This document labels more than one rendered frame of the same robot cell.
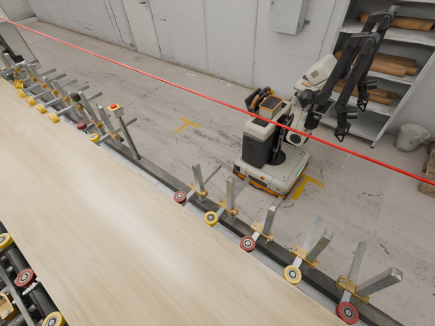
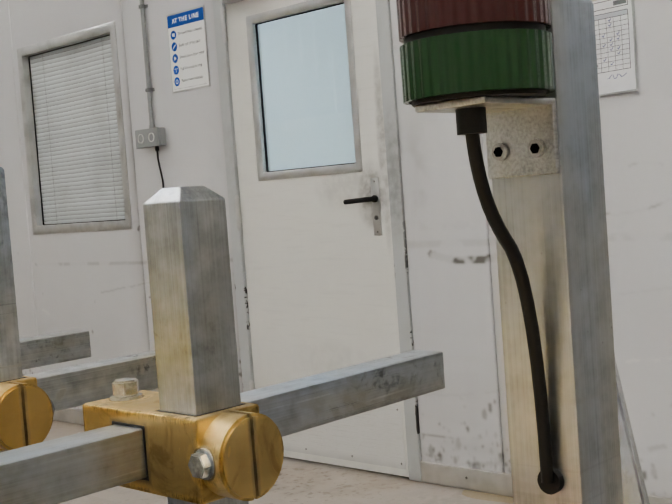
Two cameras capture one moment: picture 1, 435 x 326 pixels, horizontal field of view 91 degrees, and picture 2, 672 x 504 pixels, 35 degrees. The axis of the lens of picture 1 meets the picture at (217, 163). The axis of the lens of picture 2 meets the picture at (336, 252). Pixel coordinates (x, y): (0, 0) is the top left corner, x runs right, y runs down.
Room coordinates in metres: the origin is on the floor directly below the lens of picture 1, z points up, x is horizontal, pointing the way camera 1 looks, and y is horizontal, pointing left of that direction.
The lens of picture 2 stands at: (1.19, 1.15, 1.09)
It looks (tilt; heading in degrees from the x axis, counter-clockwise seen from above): 3 degrees down; 3
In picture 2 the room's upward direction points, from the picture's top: 4 degrees counter-clockwise
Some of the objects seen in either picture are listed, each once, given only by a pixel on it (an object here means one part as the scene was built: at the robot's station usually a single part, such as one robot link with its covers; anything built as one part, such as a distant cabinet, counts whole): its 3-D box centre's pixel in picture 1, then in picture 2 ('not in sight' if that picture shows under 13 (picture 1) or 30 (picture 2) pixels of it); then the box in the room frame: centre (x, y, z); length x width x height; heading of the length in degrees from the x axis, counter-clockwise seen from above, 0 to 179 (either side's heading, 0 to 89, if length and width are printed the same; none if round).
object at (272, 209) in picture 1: (267, 228); not in sight; (0.51, -0.25, 0.88); 0.04 x 0.04 x 0.48; 50
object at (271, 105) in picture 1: (270, 107); not in sight; (1.69, -0.53, 0.87); 0.23 x 0.15 x 0.11; 139
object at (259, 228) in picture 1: (262, 231); not in sight; (0.53, -0.24, 0.81); 0.14 x 0.06 x 0.05; 50
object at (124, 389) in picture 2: not in sight; (125, 388); (1.86, 1.33, 0.98); 0.02 x 0.02 x 0.01
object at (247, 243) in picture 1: (246, 246); not in sight; (0.43, -0.13, 0.85); 0.08 x 0.08 x 0.11
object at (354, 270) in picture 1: (351, 277); not in sight; (0.26, -0.64, 0.80); 0.43 x 0.03 x 0.04; 140
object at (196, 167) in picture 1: (200, 187); not in sight; (0.84, 0.13, 0.87); 0.04 x 0.04 x 0.48; 50
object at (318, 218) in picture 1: (305, 246); not in sight; (0.42, -0.45, 0.82); 0.43 x 0.03 x 0.04; 140
